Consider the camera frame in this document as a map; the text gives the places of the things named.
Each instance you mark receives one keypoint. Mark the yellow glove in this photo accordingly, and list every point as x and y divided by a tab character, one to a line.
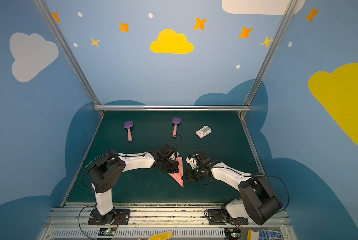
161	236

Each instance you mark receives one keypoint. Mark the right green circuit board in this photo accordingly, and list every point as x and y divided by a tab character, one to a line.
232	234

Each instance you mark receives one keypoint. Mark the green circuit board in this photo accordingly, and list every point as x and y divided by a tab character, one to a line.
232	234
107	232

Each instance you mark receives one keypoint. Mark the blue white glove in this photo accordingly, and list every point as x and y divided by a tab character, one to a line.
264	235

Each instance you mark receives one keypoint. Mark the pink square paper sheet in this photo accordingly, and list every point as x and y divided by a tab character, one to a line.
178	176

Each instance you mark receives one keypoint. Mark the left aluminium frame post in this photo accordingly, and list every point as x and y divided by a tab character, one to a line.
46	13

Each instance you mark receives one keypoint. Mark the horizontal aluminium frame bar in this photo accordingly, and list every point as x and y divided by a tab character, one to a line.
171	108

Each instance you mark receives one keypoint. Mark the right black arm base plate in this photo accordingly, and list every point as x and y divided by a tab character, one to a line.
221	217

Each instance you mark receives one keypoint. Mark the aluminium front rail base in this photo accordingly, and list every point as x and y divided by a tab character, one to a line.
186	221

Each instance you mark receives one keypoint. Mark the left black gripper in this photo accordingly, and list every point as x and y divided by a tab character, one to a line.
171	163

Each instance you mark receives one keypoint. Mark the left green circuit board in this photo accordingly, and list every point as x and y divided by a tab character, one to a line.
107	232

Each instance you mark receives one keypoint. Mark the right aluminium frame post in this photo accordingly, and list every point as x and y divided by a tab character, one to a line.
278	36

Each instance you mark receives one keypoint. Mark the white small plastic device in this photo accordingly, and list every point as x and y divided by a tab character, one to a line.
201	133

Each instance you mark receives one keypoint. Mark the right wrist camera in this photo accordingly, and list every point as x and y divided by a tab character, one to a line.
192	161

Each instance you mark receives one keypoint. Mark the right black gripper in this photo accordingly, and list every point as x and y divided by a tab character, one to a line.
192	173

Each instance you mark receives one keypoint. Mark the left purple pink spatula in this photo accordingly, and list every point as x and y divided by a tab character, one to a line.
128	125

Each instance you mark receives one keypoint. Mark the purple pink spatula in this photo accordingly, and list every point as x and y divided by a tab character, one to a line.
128	125
176	121

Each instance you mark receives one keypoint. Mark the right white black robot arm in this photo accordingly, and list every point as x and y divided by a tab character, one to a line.
258	200

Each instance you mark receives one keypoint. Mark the right purple pink spatula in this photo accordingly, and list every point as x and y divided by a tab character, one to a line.
176	121

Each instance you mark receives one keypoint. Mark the aluminium frame post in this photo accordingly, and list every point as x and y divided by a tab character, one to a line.
46	13
278	36

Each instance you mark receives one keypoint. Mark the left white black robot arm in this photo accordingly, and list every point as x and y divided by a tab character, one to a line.
106	171

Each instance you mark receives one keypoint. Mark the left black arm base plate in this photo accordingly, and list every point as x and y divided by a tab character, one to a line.
113	218

